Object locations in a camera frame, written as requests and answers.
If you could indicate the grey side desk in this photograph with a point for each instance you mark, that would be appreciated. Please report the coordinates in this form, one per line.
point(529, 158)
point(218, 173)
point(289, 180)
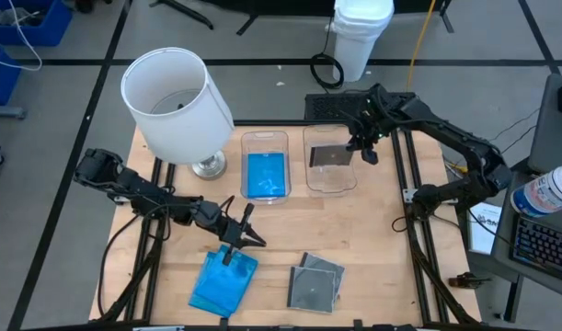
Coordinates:
point(503, 239)

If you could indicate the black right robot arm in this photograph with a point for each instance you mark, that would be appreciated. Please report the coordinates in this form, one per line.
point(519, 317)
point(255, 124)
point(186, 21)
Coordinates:
point(446, 126)

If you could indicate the white-lidded wipes canister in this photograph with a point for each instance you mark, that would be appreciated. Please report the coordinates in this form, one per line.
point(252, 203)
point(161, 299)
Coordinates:
point(547, 190)

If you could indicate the backlit black keyboard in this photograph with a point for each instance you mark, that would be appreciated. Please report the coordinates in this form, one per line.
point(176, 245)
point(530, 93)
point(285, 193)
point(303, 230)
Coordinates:
point(542, 248)

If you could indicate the grey metal base bar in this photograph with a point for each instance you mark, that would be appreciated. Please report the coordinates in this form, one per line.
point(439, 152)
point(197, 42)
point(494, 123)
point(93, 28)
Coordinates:
point(4, 112)

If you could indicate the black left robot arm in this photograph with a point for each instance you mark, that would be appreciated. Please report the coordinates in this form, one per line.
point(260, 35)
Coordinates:
point(147, 200)

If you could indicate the clear plastic bin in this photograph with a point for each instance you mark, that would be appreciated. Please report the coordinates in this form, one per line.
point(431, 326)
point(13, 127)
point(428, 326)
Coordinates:
point(264, 140)
point(329, 181)

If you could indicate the blue plastic crate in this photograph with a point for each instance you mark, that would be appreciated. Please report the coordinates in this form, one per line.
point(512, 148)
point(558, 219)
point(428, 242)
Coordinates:
point(55, 27)
point(2, 83)

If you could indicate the black perforated box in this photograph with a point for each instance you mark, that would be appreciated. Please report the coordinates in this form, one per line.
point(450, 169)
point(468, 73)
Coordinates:
point(331, 108)

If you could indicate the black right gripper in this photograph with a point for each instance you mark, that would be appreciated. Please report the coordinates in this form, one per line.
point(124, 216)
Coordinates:
point(372, 124)

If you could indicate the grey flat panel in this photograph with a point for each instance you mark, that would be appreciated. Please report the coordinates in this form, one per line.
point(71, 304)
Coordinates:
point(552, 133)

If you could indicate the white paper sheet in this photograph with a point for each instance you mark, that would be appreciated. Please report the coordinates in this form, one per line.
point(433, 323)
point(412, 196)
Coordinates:
point(483, 230)

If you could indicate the black table bracket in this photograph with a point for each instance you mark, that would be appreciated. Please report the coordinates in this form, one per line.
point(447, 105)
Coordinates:
point(358, 323)
point(223, 323)

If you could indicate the yellow plug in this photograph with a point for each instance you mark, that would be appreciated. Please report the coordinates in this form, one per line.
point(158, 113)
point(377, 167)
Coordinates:
point(462, 169)

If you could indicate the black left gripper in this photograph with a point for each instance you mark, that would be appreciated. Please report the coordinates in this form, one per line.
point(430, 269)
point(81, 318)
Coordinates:
point(225, 227)

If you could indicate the clear black jewel case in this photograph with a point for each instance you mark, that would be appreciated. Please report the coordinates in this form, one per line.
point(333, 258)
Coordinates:
point(313, 289)
point(326, 264)
point(329, 156)

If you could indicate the white shade silver table lamp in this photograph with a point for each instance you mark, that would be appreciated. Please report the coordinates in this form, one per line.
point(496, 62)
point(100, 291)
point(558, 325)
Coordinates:
point(179, 115)

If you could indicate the black brown clamp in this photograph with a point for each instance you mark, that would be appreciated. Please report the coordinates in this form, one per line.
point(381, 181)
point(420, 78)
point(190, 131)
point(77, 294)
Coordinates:
point(466, 279)

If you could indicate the white trash bin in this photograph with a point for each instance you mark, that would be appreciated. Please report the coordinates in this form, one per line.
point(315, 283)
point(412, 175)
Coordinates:
point(361, 41)

